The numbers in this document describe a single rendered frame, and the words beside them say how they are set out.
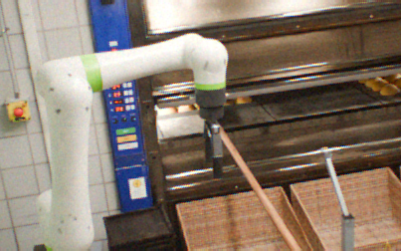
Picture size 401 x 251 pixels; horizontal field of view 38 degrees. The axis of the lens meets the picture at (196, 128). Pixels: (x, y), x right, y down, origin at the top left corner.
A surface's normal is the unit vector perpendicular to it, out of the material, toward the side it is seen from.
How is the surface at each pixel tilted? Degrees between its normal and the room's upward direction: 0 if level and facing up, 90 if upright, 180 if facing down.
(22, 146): 90
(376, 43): 70
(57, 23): 90
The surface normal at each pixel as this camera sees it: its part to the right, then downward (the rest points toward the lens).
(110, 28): 0.19, 0.33
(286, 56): 0.15, 0.00
